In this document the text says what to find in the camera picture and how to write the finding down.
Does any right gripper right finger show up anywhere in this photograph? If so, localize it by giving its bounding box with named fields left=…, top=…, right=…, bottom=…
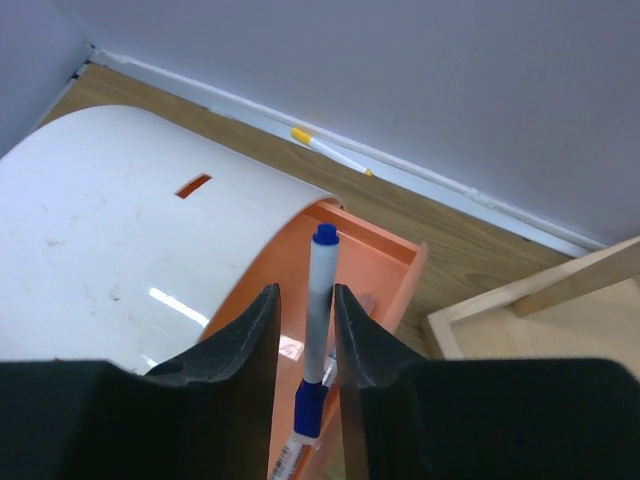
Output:
left=334, top=284, right=639, bottom=479

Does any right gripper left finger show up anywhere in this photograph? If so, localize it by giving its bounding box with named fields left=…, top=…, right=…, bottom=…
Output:
left=1, top=284, right=281, bottom=479

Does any blue capped white marker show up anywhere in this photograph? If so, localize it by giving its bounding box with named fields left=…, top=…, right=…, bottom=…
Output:
left=293, top=223, right=340, bottom=446

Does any round cream drawer organizer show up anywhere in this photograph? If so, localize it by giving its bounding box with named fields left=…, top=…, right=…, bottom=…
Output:
left=1, top=105, right=427, bottom=459

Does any yellow banded white marker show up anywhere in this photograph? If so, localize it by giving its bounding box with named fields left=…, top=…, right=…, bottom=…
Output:
left=291, top=128, right=373, bottom=177

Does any blue patterned pen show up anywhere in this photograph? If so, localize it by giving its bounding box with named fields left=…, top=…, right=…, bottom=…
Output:
left=269, top=344, right=337, bottom=480

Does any wooden clothes rack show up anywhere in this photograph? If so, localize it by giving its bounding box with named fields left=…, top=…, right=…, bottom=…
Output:
left=424, top=238, right=639, bottom=372

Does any aluminium frame rail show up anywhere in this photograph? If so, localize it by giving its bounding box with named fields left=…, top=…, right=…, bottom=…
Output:
left=85, top=49, right=606, bottom=257

